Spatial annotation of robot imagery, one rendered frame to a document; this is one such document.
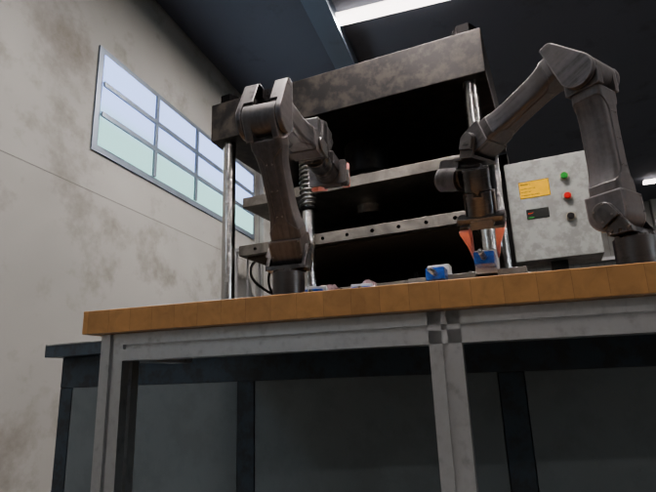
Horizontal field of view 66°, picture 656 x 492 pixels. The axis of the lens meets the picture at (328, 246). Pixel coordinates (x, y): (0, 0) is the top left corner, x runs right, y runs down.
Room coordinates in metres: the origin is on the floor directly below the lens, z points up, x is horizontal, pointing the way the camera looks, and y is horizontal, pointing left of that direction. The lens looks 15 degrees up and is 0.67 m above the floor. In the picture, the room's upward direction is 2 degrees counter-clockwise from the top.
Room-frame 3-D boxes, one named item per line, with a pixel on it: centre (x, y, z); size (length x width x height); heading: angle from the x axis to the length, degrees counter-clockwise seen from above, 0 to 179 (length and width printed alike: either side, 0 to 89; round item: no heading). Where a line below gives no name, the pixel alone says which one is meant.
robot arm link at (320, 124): (1.15, 0.03, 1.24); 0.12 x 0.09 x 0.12; 163
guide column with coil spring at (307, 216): (2.15, 0.08, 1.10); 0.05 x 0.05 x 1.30
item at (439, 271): (1.13, -0.24, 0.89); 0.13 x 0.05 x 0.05; 156
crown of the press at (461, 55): (2.40, -0.21, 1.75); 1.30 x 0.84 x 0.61; 66
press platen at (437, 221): (2.44, -0.23, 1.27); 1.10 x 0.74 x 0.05; 66
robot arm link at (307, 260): (0.98, 0.08, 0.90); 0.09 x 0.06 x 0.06; 73
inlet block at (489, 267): (1.08, -0.34, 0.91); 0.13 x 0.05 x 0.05; 157
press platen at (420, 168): (2.45, -0.23, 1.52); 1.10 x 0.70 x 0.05; 66
